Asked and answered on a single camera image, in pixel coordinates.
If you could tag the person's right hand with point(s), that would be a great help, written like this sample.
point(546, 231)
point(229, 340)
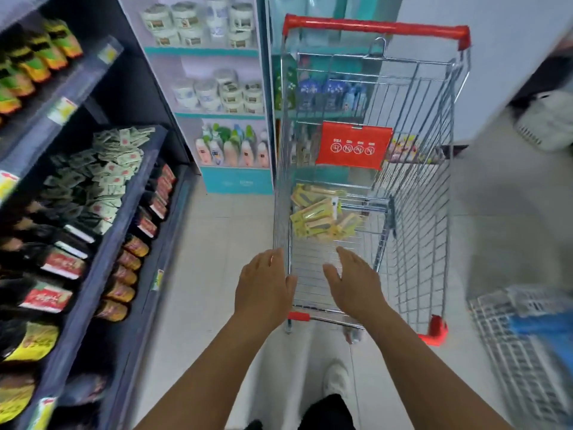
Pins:
point(358, 291)

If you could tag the person's left hand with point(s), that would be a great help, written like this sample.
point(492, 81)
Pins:
point(262, 293)

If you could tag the person's right thumb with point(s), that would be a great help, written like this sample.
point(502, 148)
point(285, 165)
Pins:
point(331, 278)

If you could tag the person's left thumb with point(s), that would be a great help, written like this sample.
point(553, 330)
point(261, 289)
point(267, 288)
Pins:
point(291, 288)

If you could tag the person's left forearm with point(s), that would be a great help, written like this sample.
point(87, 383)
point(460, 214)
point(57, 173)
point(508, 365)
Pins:
point(210, 376)

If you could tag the person's right forearm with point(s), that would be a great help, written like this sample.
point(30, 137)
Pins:
point(425, 376)

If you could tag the pile of yellow packets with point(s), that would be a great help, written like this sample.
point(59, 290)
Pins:
point(320, 214)

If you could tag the white shoe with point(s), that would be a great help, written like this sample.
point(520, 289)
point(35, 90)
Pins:
point(336, 379)

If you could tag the white and teal shelf unit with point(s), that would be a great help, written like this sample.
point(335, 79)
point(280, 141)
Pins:
point(235, 181)

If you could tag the black trouser leg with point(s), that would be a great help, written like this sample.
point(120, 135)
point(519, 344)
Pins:
point(326, 414)

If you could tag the white shelf price tag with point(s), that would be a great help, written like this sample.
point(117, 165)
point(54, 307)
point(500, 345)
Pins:
point(62, 110)
point(8, 185)
point(108, 53)
point(157, 280)
point(42, 414)

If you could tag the red sign plate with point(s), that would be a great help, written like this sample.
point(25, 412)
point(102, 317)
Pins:
point(353, 145)

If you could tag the row of lotion bottles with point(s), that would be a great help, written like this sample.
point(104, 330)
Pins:
point(232, 149)

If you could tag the row of colourful packets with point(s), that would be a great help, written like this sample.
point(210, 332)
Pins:
point(409, 147)

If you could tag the row of blue bottles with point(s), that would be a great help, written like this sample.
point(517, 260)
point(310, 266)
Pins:
point(333, 93)

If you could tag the green bottle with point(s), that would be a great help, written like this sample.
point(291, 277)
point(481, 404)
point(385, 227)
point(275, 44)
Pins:
point(283, 91)

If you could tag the row of small white jars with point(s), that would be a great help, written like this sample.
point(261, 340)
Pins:
point(221, 94)

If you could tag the blue pack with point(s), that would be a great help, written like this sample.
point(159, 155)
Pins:
point(544, 329)

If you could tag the pile of green sachets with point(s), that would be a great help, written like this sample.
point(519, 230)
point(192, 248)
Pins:
point(100, 174)

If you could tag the row of red-label dark bottles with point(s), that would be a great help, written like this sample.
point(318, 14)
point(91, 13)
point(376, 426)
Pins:
point(49, 264)

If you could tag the dark shelf unit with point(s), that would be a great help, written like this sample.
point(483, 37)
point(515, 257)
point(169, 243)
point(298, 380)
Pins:
point(121, 98)

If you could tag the white plastic basket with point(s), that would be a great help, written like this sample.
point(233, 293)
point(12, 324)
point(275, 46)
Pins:
point(548, 123)

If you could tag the row of yellow-label dark bottles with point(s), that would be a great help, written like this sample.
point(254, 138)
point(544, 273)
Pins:
point(27, 349)

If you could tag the row of large white jars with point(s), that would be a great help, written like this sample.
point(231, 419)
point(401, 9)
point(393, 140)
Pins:
point(197, 23)

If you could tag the row of yellow-green packets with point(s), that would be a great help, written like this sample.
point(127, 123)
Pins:
point(33, 62)

